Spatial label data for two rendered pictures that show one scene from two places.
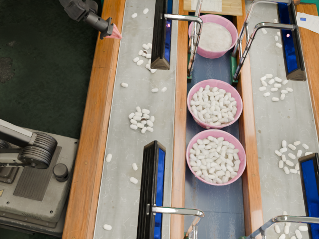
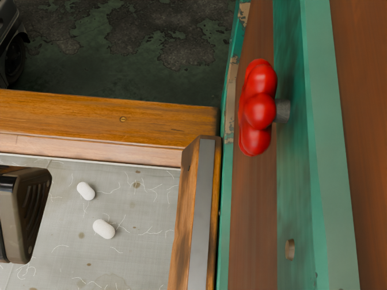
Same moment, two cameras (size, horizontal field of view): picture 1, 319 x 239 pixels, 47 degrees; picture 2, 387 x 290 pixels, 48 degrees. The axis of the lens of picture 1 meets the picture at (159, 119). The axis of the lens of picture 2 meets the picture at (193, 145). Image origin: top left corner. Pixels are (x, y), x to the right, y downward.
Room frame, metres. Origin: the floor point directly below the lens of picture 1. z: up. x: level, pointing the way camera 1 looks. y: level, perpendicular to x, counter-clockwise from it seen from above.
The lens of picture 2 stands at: (1.65, -0.05, 1.40)
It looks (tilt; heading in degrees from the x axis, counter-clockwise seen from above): 60 degrees down; 95
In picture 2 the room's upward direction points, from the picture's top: 4 degrees clockwise
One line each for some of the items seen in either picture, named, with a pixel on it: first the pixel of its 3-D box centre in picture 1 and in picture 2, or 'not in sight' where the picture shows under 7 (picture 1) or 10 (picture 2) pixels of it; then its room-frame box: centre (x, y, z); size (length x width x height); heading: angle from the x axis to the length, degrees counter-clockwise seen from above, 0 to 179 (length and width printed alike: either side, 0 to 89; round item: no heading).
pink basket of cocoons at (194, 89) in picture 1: (212, 107); not in sight; (0.96, -0.25, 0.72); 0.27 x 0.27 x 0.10
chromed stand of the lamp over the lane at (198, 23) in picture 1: (177, 38); not in sight; (1.21, -0.04, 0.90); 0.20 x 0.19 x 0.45; 4
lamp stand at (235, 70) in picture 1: (259, 45); not in sight; (1.24, -0.43, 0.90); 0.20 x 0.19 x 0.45; 4
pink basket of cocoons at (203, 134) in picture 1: (214, 160); not in sight; (0.68, -0.27, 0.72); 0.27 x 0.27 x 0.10
